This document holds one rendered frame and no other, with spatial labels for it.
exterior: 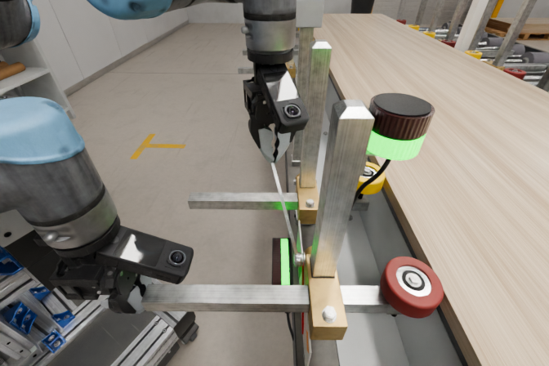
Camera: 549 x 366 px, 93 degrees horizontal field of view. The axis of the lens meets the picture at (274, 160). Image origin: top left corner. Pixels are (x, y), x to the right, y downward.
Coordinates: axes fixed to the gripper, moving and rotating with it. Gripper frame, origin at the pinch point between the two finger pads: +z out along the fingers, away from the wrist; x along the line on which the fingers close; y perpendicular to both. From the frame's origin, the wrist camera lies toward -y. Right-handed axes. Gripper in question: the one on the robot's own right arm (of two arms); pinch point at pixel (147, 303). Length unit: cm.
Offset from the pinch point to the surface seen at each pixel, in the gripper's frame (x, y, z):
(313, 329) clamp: 5.1, -26.7, -3.9
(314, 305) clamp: 2.3, -27.1, -5.0
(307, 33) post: -53, -29, -32
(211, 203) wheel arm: -23.5, -5.8, 0.7
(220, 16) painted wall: -769, 128, 68
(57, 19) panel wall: -315, 230, 8
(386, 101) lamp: -4.2, -32.0, -34.7
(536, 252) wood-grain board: -5, -64, -8
